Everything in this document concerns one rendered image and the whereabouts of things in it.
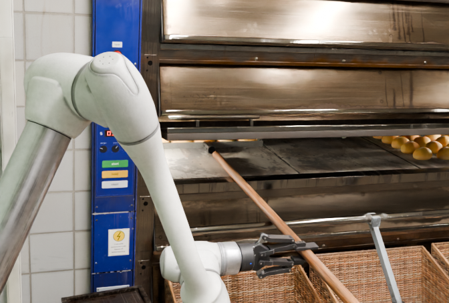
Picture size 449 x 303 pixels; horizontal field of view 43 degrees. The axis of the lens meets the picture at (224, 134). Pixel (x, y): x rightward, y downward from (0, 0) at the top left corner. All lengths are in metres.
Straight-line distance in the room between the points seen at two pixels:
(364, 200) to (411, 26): 0.74
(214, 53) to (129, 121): 0.93
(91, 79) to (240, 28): 1.00
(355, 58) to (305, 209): 0.64
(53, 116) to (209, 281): 0.52
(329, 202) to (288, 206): 0.18
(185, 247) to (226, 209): 0.95
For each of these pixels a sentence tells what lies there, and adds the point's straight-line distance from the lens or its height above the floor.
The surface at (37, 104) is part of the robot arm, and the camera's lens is 1.28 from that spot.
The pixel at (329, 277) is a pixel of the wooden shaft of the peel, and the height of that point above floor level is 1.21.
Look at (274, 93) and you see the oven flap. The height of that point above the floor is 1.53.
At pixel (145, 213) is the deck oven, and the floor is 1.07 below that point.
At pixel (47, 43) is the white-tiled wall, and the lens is 1.97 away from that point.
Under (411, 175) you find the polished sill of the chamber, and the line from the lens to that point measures 2.59.
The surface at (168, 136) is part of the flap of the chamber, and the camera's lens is 1.93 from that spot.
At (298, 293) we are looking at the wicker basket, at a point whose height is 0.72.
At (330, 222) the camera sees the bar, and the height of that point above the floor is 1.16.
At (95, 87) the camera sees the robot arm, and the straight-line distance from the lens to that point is 1.16.
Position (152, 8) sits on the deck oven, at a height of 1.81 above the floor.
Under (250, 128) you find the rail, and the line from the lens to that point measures 2.01.
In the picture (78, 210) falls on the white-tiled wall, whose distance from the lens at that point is 2.13.
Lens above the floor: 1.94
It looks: 15 degrees down
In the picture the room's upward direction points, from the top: 4 degrees clockwise
